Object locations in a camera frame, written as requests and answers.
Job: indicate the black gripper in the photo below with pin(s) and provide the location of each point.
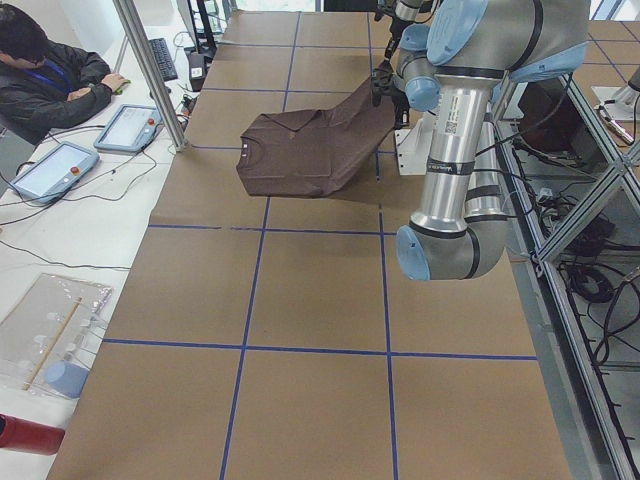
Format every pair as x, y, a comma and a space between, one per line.
378, 84

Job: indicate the brown t-shirt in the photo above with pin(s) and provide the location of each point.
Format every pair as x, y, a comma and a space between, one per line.
314, 152

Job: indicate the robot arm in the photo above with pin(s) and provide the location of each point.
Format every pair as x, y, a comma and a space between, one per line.
453, 66
407, 10

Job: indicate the black keyboard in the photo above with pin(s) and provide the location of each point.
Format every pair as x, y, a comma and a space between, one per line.
163, 59

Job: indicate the far teach pendant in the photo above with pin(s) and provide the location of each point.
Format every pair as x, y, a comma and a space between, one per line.
130, 130

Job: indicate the teach pendant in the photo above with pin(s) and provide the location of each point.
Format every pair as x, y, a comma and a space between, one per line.
55, 173
130, 130

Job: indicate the near teach pendant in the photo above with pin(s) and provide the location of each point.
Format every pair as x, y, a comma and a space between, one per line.
55, 173

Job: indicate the seated person in jacket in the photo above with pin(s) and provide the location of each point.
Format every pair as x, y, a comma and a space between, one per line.
47, 85

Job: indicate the clear plastic bag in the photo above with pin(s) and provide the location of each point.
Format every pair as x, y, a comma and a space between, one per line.
50, 338

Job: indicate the red bottle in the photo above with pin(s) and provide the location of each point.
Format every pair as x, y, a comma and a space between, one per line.
25, 436

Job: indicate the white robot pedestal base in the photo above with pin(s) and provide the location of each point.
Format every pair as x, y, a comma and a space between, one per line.
413, 145

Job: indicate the aluminium frame post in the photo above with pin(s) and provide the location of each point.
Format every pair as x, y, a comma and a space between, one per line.
136, 35

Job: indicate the aluminium side frame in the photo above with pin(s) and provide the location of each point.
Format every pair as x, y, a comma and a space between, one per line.
574, 191

